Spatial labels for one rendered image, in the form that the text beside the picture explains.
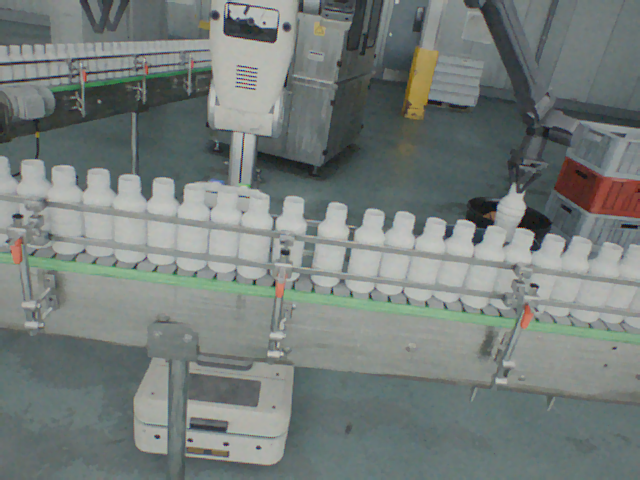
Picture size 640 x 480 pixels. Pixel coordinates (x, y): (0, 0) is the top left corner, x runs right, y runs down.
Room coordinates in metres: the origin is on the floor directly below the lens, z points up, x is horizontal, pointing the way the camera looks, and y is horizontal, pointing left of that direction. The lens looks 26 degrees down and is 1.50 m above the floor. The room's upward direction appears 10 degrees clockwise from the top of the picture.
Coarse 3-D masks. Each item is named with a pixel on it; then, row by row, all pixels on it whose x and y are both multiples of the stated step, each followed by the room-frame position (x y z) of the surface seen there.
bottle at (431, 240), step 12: (432, 228) 0.85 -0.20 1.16; (444, 228) 0.86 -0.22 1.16; (420, 240) 0.86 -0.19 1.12; (432, 240) 0.85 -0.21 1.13; (444, 252) 0.86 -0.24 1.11; (420, 264) 0.84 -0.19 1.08; (432, 264) 0.84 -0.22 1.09; (408, 276) 0.86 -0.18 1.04; (420, 276) 0.84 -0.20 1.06; (432, 276) 0.84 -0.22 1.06; (408, 288) 0.85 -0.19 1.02; (420, 300) 0.84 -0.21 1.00
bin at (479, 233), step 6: (450, 228) 1.42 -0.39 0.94; (480, 228) 1.42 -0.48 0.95; (444, 234) 1.42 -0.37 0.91; (450, 234) 1.42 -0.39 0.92; (474, 234) 1.42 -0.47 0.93; (480, 234) 1.42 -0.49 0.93; (474, 240) 1.42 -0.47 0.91; (480, 240) 1.42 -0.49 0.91; (534, 240) 1.41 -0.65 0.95; (534, 246) 1.39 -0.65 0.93; (540, 246) 1.36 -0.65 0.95; (474, 390) 0.95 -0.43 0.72; (552, 402) 0.96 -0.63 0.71
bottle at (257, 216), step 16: (256, 192) 0.86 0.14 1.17; (256, 208) 0.83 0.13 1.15; (256, 224) 0.82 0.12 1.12; (272, 224) 0.84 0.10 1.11; (240, 240) 0.83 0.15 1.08; (256, 240) 0.82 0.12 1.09; (240, 256) 0.82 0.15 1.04; (256, 256) 0.82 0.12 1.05; (240, 272) 0.82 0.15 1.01; (256, 272) 0.82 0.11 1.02
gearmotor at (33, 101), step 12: (36, 84) 1.94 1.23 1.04; (0, 96) 1.76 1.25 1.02; (12, 96) 1.78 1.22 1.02; (24, 96) 1.80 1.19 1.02; (36, 96) 1.84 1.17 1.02; (48, 96) 1.93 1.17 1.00; (0, 108) 1.72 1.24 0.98; (12, 108) 1.76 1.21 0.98; (24, 108) 1.78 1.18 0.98; (36, 108) 1.82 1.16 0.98; (48, 108) 1.92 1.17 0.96; (0, 120) 1.70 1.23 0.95; (12, 120) 1.76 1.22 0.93; (24, 120) 1.83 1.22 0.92; (36, 120) 1.83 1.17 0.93; (0, 132) 1.70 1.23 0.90; (36, 132) 1.83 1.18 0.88; (36, 144) 1.84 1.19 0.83; (36, 156) 1.85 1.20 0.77
